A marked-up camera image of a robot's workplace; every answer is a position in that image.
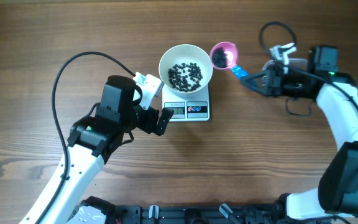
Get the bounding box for pink scoop with blue handle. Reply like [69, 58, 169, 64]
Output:
[209, 42, 249, 80]

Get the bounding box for black beans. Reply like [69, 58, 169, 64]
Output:
[212, 47, 227, 68]
[167, 62, 203, 93]

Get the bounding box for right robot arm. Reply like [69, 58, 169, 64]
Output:
[237, 45, 358, 222]

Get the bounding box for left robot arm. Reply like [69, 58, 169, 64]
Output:
[21, 73, 173, 223]

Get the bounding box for white digital kitchen scale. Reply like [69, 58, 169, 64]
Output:
[162, 86, 210, 122]

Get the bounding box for black beans in bowl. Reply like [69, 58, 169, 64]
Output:
[167, 62, 203, 93]

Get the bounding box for white round bowl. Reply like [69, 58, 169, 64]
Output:
[158, 44, 213, 96]

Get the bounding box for clear plastic container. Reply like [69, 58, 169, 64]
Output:
[262, 58, 308, 70]

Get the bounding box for black right camera cable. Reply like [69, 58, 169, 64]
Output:
[258, 21, 358, 224]

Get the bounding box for black camera cable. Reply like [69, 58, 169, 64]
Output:
[258, 21, 358, 224]
[34, 51, 136, 224]

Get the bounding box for black left camera cable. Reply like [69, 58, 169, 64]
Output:
[34, 51, 136, 224]

